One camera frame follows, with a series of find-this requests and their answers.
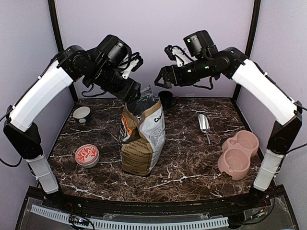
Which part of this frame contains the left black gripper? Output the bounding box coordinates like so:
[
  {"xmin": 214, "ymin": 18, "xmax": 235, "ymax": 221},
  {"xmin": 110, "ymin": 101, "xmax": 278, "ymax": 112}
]
[{"xmin": 86, "ymin": 60, "xmax": 141, "ymax": 102}]

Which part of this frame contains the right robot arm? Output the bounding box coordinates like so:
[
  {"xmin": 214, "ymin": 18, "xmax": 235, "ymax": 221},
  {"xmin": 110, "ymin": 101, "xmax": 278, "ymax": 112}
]
[{"xmin": 154, "ymin": 30, "xmax": 305, "ymax": 208}]

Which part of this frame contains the metal scoop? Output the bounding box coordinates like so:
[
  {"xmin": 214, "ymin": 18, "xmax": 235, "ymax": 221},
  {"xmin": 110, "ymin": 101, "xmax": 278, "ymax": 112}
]
[{"xmin": 198, "ymin": 114, "xmax": 211, "ymax": 145}]

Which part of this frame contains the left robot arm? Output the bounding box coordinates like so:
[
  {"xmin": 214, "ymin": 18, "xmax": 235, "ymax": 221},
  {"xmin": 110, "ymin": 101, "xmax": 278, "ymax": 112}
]
[{"xmin": 3, "ymin": 34, "xmax": 143, "ymax": 209}]

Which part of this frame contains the black frame post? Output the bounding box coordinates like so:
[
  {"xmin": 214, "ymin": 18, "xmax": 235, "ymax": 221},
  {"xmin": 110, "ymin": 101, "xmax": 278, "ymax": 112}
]
[
  {"xmin": 232, "ymin": 0, "xmax": 261, "ymax": 103},
  {"xmin": 47, "ymin": 0, "xmax": 78, "ymax": 103}
]

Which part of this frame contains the white slotted cable duct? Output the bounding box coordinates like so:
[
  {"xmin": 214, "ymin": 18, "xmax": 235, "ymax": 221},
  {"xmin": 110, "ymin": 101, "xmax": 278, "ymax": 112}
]
[{"xmin": 30, "ymin": 205, "xmax": 229, "ymax": 230}]

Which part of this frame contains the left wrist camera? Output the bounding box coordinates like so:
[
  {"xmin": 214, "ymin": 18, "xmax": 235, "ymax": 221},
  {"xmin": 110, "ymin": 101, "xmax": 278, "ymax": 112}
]
[{"xmin": 119, "ymin": 52, "xmax": 143, "ymax": 80}]

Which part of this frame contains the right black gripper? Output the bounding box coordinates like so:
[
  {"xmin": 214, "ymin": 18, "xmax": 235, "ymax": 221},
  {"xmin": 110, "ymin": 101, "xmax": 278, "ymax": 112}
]
[{"xmin": 154, "ymin": 55, "xmax": 214, "ymax": 88}]

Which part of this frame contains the black mug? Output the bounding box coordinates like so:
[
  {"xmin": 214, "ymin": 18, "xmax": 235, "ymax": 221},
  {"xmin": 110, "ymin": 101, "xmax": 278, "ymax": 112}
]
[{"xmin": 158, "ymin": 91, "xmax": 177, "ymax": 110}]

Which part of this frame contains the white and dark ceramic bowl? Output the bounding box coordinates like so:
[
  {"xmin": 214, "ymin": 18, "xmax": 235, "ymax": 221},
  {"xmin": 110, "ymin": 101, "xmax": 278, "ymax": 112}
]
[{"xmin": 72, "ymin": 106, "xmax": 92, "ymax": 124}]

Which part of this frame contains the right black frame post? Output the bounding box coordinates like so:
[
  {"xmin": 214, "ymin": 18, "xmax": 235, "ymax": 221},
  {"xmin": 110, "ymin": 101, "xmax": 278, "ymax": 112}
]
[{"xmin": 232, "ymin": 0, "xmax": 261, "ymax": 103}]

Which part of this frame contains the left black frame post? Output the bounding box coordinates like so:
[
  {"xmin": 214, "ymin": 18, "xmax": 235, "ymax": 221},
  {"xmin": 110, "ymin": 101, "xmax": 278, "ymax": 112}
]
[{"xmin": 47, "ymin": 0, "xmax": 78, "ymax": 103}]

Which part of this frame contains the pink double pet bowl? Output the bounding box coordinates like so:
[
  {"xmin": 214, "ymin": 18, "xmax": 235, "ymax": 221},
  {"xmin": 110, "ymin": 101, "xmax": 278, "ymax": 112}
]
[{"xmin": 217, "ymin": 130, "xmax": 259, "ymax": 180}]

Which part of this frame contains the pet food bag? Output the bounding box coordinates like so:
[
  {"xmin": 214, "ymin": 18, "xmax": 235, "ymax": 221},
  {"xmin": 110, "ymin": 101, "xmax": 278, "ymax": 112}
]
[{"xmin": 119, "ymin": 86, "xmax": 165, "ymax": 176}]

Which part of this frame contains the red patterned round tin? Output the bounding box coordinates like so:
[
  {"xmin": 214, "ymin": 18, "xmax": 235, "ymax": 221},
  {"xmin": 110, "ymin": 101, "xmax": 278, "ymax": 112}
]
[{"xmin": 74, "ymin": 144, "xmax": 100, "ymax": 168}]

